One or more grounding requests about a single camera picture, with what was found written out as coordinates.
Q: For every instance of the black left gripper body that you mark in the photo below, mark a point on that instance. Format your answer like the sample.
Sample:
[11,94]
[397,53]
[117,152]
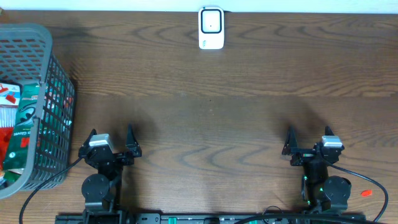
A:
[115,156]

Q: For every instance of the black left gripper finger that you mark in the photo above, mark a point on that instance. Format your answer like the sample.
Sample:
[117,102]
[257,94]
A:
[87,141]
[132,144]

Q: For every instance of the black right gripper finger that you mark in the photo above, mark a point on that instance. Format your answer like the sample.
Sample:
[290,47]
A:
[328,131]
[290,146]

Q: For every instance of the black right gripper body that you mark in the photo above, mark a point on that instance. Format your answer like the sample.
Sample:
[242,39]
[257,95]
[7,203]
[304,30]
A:
[308,150]

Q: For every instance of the green grip gloves package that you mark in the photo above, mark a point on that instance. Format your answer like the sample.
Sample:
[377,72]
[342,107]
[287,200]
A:
[16,154]

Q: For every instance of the red dustpan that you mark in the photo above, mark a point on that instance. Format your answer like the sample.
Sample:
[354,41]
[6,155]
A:
[10,97]

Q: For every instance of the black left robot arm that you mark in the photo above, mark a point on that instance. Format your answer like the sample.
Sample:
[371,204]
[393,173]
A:
[102,191]

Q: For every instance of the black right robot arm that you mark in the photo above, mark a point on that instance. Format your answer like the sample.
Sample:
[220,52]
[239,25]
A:
[322,192]

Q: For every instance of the white barcode scanner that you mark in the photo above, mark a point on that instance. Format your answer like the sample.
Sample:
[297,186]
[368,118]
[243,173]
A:
[211,28]

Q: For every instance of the red sticker on table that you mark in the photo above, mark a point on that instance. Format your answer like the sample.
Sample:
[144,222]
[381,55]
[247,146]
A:
[366,193]

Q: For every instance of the orange tissue pack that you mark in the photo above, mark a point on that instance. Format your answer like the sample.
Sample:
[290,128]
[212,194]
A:
[3,181]

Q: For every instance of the grey plastic basket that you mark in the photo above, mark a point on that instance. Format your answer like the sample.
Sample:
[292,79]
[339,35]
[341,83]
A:
[27,57]

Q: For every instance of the black mounting rail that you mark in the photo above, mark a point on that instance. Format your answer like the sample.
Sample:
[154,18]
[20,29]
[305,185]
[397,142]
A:
[155,218]

